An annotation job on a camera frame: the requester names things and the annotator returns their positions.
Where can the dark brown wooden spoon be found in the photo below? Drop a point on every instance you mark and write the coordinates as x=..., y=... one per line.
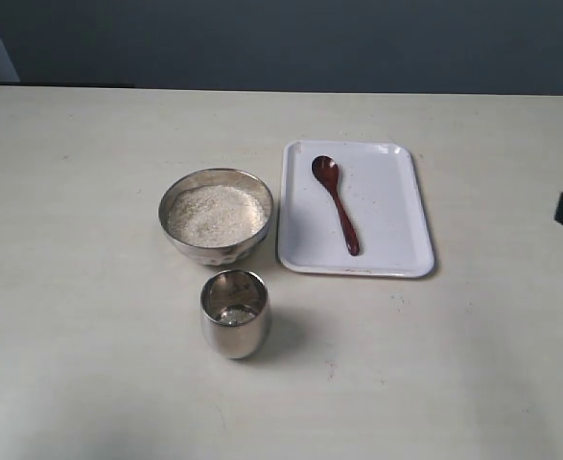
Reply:
x=327, y=172

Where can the steel cup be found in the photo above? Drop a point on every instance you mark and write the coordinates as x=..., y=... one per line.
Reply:
x=235, y=313

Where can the steel bowl of rice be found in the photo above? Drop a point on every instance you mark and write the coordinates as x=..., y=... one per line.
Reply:
x=244, y=181

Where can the white rice in bowl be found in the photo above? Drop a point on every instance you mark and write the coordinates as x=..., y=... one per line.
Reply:
x=215, y=216

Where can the white rectangular tray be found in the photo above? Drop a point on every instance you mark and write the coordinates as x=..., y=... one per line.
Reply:
x=379, y=190

